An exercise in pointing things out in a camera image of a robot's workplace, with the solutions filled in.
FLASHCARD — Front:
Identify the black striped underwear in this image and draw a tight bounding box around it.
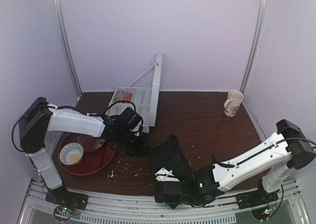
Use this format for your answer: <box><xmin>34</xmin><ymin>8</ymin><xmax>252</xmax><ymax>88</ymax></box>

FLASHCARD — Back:
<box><xmin>149</xmin><ymin>134</ymin><xmax>192</xmax><ymax>180</ymax></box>

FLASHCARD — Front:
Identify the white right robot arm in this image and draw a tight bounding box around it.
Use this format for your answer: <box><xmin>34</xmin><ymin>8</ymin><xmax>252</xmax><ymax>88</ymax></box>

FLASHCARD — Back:
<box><xmin>150</xmin><ymin>119</ymin><xmax>316</xmax><ymax>209</ymax></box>

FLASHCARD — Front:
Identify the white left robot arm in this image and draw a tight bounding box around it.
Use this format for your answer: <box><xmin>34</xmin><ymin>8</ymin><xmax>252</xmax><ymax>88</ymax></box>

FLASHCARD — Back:
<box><xmin>11</xmin><ymin>97</ymin><xmax>147</xmax><ymax>191</ymax></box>

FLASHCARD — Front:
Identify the grey folded cloth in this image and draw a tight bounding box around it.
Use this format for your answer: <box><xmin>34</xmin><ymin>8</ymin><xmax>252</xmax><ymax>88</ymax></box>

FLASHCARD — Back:
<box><xmin>106</xmin><ymin>104</ymin><xmax>119</xmax><ymax>116</ymax></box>

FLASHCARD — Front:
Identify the purple spoon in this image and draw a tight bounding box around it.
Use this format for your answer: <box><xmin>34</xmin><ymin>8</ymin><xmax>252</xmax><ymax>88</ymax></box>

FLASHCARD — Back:
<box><xmin>98</xmin><ymin>145</ymin><xmax>108</xmax><ymax>170</ymax></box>

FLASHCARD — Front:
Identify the red rolled cloth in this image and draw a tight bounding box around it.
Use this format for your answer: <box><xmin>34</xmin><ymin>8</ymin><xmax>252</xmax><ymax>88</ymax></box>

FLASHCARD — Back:
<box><xmin>123</xmin><ymin>92</ymin><xmax>133</xmax><ymax>103</ymax></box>

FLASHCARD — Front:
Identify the beige rolled cloth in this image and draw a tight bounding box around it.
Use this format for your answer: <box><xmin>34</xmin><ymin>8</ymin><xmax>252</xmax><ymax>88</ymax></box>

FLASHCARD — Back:
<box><xmin>114</xmin><ymin>90</ymin><xmax>124</xmax><ymax>102</ymax></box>

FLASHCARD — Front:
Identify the white compartment organizer box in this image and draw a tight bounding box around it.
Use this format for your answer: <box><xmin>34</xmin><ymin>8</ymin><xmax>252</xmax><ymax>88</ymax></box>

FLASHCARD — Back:
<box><xmin>109</xmin><ymin>52</ymin><xmax>163</xmax><ymax>133</ymax></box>

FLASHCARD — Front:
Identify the red floral plate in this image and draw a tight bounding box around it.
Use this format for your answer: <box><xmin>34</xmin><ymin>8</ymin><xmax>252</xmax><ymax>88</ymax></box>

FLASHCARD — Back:
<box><xmin>76</xmin><ymin>134</ymin><xmax>106</xmax><ymax>153</ymax></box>

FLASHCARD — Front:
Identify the round red tray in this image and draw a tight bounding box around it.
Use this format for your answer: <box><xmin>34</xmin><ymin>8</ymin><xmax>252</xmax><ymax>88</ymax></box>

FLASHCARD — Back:
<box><xmin>58</xmin><ymin>133</ymin><xmax>117</xmax><ymax>176</ymax></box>

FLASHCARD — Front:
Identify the blue patterned bowl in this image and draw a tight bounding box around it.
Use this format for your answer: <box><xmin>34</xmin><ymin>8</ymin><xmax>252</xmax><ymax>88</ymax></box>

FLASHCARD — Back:
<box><xmin>59</xmin><ymin>142</ymin><xmax>84</xmax><ymax>166</ymax></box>

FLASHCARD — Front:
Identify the cream floral mug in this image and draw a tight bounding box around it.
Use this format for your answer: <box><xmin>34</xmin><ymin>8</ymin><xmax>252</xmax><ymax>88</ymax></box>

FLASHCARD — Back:
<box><xmin>223</xmin><ymin>90</ymin><xmax>244</xmax><ymax>117</ymax></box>

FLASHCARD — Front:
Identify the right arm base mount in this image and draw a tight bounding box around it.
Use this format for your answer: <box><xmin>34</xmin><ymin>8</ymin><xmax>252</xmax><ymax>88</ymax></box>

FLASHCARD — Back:
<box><xmin>236</xmin><ymin>180</ymin><xmax>284</xmax><ymax>222</ymax></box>

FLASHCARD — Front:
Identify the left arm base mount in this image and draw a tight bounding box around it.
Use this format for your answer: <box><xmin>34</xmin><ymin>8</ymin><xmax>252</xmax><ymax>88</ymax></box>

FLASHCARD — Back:
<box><xmin>42</xmin><ymin>184</ymin><xmax>88</xmax><ymax>224</ymax></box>

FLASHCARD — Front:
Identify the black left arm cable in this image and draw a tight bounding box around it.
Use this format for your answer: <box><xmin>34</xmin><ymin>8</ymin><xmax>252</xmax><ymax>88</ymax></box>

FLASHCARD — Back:
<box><xmin>11</xmin><ymin>102</ymin><xmax>50</xmax><ymax>153</ymax></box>

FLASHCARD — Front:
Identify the aluminium front rail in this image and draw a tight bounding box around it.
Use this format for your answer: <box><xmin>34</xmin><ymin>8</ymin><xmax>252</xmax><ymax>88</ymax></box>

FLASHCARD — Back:
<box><xmin>17</xmin><ymin>179</ymin><xmax>311</xmax><ymax>224</ymax></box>

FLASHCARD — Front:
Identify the left aluminium frame post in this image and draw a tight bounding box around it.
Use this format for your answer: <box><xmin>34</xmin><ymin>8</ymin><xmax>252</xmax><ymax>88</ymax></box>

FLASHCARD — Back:
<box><xmin>53</xmin><ymin>0</ymin><xmax>83</xmax><ymax>97</ymax></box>

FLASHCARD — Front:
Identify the aluminium frame post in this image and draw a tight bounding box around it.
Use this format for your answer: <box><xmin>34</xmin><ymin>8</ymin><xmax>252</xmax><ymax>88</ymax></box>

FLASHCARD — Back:
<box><xmin>240</xmin><ymin>0</ymin><xmax>268</xmax><ymax>94</ymax></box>
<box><xmin>53</xmin><ymin>0</ymin><xmax>83</xmax><ymax>97</ymax></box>

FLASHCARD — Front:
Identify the right aluminium frame post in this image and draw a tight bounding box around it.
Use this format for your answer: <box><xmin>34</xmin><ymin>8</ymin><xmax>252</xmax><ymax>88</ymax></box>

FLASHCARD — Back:
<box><xmin>240</xmin><ymin>0</ymin><xmax>268</xmax><ymax>94</ymax></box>

